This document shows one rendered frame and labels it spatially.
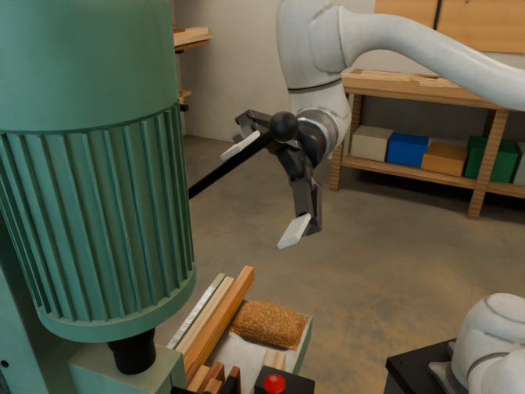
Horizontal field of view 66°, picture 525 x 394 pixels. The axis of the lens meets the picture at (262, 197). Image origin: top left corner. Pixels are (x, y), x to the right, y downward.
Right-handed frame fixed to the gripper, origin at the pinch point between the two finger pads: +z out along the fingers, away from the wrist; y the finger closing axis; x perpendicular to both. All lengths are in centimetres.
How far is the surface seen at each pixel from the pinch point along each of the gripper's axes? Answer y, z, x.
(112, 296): 2.7, 20.6, -7.0
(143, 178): 10.3, 17.0, 1.4
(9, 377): -2.3, 21.1, -34.6
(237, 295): -20.8, -15.9, -28.1
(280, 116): 7.7, 1.1, 8.4
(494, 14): -29, -304, 50
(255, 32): 58, -321, -115
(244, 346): -26.9, -7.0, -25.7
